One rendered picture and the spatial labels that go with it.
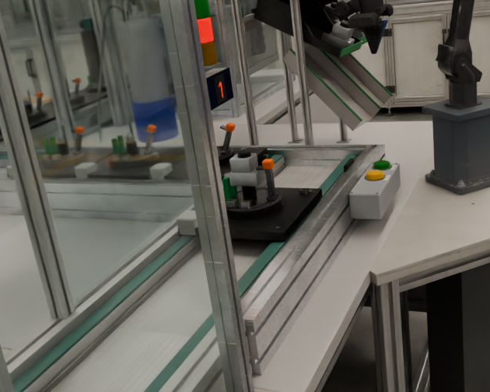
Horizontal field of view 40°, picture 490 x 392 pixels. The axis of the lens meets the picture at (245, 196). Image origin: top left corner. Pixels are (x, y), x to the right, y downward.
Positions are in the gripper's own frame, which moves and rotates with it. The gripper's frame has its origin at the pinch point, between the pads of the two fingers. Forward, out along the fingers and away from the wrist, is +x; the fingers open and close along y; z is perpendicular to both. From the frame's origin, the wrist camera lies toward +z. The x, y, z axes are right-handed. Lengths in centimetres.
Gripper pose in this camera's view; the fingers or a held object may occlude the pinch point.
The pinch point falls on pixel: (372, 38)
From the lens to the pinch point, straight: 163.2
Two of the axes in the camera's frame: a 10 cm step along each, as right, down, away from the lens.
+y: -4.0, 3.7, -8.4
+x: 1.3, 9.3, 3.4
